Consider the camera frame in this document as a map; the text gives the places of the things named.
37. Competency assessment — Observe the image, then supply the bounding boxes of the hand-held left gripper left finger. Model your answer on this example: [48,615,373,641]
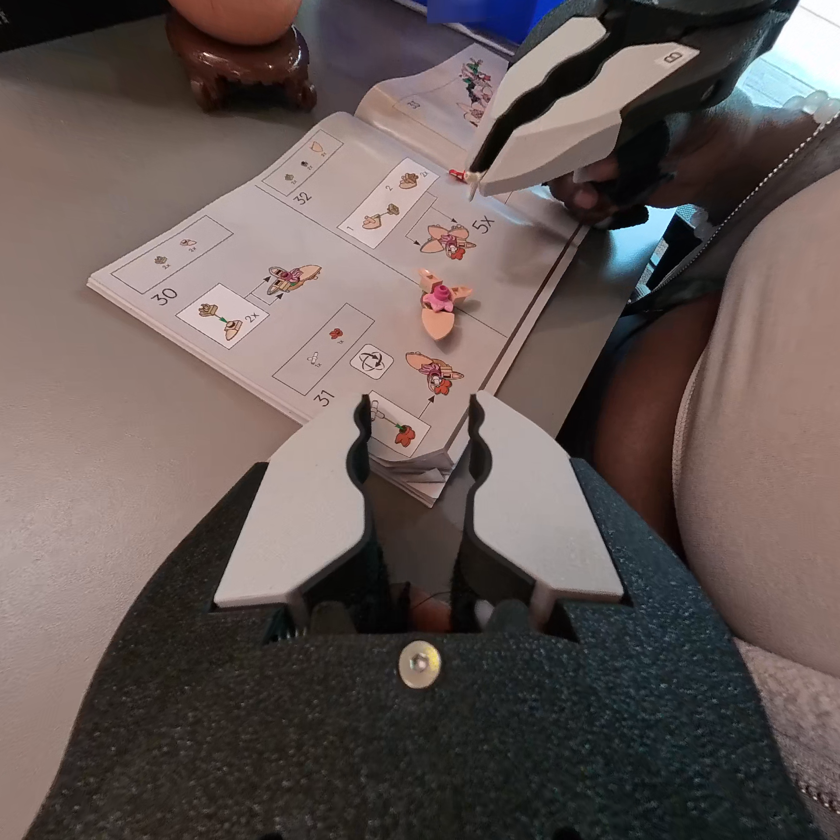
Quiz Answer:
[212,392,403,634]

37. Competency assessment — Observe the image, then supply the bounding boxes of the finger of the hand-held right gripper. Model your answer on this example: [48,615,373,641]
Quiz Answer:
[466,14,632,173]
[476,45,702,198]

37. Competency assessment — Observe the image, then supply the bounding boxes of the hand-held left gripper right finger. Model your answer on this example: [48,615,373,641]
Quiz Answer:
[453,390,626,634]

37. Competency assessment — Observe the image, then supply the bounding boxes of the peach and pink brick flower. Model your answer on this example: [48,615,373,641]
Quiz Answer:
[418,267,475,343]

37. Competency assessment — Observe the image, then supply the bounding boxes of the grey desk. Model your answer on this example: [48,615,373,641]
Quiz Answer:
[0,7,664,840]

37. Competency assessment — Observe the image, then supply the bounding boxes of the person's right hand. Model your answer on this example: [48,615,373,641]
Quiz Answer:
[548,92,798,227]

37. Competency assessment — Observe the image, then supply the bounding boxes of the blue box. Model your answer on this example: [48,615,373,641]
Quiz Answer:
[394,0,527,55]

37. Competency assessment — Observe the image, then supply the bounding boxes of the person's leg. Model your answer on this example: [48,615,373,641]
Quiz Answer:
[558,289,723,565]

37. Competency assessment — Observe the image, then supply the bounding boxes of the beige shirt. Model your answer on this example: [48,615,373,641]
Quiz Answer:
[672,187,840,680]

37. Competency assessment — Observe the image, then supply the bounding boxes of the brick instruction booklet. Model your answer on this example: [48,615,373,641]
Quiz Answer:
[87,42,592,510]

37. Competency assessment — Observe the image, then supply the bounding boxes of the carved brown wooden stand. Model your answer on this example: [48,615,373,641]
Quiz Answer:
[164,10,319,113]

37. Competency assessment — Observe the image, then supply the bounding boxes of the peach round ornament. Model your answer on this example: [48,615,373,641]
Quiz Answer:
[167,0,304,47]

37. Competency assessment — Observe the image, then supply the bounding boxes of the black flat object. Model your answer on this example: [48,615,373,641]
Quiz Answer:
[0,0,173,53]

